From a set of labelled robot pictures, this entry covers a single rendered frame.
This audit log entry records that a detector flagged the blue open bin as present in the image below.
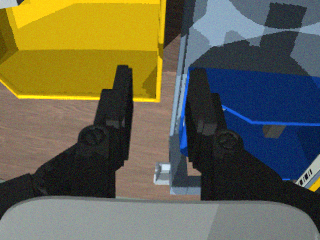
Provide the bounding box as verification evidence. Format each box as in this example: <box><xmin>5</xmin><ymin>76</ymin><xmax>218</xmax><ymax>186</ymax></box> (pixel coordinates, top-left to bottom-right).
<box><xmin>205</xmin><ymin>68</ymin><xmax>320</xmax><ymax>180</ymax></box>

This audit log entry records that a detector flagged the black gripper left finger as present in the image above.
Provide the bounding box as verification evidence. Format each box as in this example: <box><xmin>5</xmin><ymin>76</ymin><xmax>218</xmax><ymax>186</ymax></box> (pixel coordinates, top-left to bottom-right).
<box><xmin>0</xmin><ymin>65</ymin><xmax>133</xmax><ymax>220</ymax></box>

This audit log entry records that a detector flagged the yellow flat bar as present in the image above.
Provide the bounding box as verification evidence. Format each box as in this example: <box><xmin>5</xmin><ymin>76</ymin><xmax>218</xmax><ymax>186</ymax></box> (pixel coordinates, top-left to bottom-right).
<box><xmin>308</xmin><ymin>177</ymin><xmax>320</xmax><ymax>192</ymax></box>

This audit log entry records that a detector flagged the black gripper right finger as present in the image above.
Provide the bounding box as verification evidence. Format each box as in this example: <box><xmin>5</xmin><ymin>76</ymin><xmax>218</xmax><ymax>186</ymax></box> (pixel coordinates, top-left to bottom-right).
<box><xmin>184</xmin><ymin>68</ymin><xmax>320</xmax><ymax>233</ymax></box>

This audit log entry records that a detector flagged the yellow bin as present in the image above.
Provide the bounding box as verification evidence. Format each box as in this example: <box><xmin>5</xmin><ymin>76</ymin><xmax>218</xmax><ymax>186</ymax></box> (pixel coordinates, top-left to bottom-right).
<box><xmin>0</xmin><ymin>0</ymin><xmax>167</xmax><ymax>102</ymax></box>

